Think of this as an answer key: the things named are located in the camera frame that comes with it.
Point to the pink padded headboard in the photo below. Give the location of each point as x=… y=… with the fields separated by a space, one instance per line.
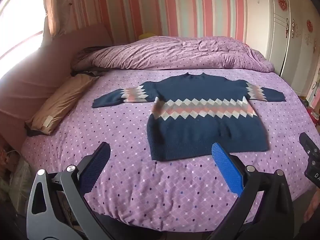
x=30 y=80

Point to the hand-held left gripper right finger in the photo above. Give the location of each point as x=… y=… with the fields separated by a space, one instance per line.
x=228 y=170

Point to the bed with purple dotted sheet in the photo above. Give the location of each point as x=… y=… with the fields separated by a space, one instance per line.
x=125 y=180

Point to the bright window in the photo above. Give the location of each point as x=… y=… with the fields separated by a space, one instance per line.
x=20 y=30

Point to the purple dotted duvet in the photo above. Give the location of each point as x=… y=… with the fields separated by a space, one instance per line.
x=175 y=52

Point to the white floral wardrobe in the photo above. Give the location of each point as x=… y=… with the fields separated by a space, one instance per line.
x=287 y=42

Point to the orange curtain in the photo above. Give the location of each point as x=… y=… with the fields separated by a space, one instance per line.
x=62 y=5

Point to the navy diamond-band knit sweater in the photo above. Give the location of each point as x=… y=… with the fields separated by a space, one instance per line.
x=200 y=130

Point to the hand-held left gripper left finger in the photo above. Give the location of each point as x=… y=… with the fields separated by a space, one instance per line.
x=96 y=165

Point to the crumpled pale cloth pile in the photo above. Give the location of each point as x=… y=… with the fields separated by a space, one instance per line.
x=18 y=185

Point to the yellow object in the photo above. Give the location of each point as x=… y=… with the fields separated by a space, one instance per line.
x=147 y=35

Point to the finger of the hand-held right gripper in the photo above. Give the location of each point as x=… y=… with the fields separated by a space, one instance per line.
x=310 y=146

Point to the tan pillow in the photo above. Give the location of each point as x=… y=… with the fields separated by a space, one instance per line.
x=57 y=105

